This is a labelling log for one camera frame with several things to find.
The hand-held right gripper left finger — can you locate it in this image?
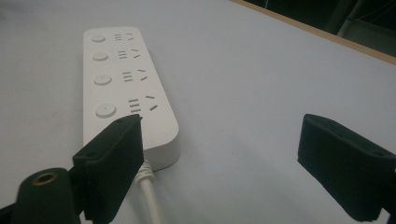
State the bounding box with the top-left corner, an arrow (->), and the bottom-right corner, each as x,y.
72,113 -> 146,224

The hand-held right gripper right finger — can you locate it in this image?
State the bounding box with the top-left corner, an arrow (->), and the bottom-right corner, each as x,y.
297,113 -> 396,222

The white power strip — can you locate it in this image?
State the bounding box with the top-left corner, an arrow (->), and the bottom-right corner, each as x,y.
82,26 -> 181,172

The metal stand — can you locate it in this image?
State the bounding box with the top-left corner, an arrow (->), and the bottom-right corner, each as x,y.
323,0 -> 396,57

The white power strip cable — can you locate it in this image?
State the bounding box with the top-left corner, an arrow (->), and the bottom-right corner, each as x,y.
134,159 -> 166,224

